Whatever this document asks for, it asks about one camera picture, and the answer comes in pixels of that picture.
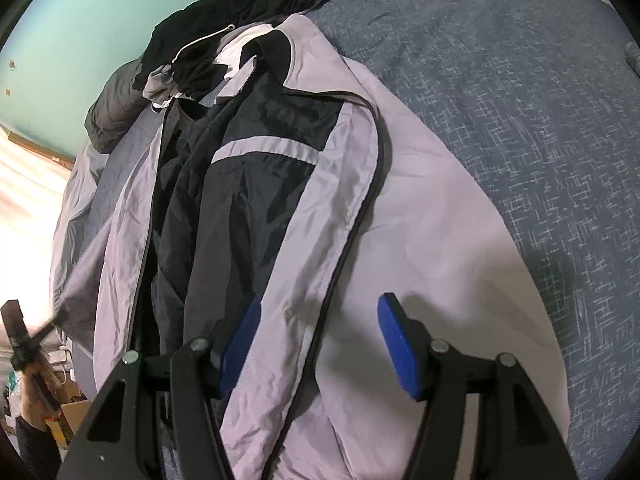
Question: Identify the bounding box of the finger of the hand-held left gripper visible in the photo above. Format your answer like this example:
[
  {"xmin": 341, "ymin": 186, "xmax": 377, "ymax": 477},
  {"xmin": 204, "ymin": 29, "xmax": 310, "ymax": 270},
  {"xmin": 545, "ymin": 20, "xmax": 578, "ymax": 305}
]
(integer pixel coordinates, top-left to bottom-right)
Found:
[{"xmin": 27, "ymin": 312, "xmax": 63, "ymax": 348}]

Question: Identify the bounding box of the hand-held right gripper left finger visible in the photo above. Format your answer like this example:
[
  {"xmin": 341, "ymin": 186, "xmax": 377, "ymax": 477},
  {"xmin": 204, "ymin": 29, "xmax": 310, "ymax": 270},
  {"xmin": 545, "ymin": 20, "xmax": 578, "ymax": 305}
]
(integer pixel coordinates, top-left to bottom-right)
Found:
[{"xmin": 57, "ymin": 294, "xmax": 263, "ymax": 480}]

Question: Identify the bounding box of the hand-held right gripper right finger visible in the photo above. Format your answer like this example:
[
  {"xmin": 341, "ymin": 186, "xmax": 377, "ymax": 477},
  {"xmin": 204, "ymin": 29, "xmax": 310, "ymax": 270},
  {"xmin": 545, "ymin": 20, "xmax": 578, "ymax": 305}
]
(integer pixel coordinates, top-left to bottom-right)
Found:
[{"xmin": 377, "ymin": 292, "xmax": 583, "ymax": 480}]

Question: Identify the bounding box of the light grey jacket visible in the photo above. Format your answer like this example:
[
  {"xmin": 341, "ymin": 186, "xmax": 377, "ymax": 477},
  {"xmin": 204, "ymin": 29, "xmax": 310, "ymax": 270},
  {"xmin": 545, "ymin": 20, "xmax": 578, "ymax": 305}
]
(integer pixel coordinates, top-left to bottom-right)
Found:
[{"xmin": 52, "ymin": 14, "xmax": 571, "ymax": 480}]

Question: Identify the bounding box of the pile of dark clothes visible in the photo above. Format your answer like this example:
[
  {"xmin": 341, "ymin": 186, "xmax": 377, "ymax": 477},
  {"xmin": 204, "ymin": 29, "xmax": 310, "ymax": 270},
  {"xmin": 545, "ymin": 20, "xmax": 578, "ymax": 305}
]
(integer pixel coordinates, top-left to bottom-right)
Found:
[{"xmin": 134, "ymin": 0, "xmax": 315, "ymax": 107}]

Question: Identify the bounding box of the person's left hand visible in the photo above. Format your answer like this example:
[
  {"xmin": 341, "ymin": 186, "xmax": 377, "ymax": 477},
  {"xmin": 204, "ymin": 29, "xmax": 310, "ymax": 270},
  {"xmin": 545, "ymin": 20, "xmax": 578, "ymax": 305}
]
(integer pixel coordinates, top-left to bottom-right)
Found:
[{"xmin": 22, "ymin": 357, "xmax": 61, "ymax": 428}]

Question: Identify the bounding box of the cardboard box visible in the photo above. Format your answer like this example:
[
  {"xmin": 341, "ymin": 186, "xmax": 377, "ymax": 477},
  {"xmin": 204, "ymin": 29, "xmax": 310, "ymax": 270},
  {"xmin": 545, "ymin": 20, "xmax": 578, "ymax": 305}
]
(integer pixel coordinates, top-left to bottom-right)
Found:
[{"xmin": 47, "ymin": 395, "xmax": 94, "ymax": 451}]

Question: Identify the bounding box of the pink curtain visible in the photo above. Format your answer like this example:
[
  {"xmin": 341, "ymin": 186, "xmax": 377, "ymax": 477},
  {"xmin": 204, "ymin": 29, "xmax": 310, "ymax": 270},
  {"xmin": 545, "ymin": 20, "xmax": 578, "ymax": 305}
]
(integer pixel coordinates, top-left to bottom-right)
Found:
[{"xmin": 0, "ymin": 132, "xmax": 76, "ymax": 311}]

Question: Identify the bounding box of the pale grey blanket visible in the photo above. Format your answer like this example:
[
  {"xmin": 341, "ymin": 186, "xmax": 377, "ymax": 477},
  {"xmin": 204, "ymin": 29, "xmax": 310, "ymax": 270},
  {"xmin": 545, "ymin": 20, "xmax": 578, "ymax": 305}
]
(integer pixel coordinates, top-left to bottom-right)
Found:
[{"xmin": 50, "ymin": 142, "xmax": 131, "ymax": 361}]

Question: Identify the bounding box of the dark grey rolled duvet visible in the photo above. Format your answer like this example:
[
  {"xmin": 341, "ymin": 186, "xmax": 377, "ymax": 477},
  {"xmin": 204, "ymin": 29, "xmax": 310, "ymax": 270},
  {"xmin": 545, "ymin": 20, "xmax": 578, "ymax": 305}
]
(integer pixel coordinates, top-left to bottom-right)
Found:
[{"xmin": 84, "ymin": 0, "xmax": 396, "ymax": 155}]

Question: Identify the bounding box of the grey sweatshirt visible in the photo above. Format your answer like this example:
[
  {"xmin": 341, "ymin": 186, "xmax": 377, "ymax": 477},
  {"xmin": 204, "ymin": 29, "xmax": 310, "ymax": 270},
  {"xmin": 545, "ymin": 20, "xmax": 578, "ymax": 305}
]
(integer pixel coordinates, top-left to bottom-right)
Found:
[{"xmin": 142, "ymin": 70, "xmax": 176, "ymax": 107}]

